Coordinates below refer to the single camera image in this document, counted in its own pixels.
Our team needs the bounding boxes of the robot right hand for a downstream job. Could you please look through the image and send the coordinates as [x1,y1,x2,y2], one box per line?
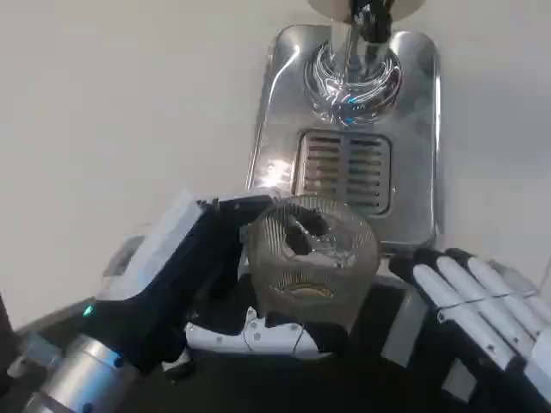
[380,246,551,413]

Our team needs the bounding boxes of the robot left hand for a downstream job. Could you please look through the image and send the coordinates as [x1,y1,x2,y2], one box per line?
[82,188,331,374]

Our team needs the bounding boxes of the clear ribbed glass cup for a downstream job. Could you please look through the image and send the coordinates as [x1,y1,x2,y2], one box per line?
[246,193,381,337]

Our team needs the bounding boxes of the steel drip tray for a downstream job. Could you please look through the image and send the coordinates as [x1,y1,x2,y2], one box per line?
[244,23,443,244]

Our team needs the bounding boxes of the steel slotted drain grid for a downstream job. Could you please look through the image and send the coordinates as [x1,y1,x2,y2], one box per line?
[291,128,393,217]

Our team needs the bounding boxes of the chrome drink dispenser tower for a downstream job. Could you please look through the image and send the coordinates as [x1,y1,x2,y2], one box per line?
[300,0,428,128]

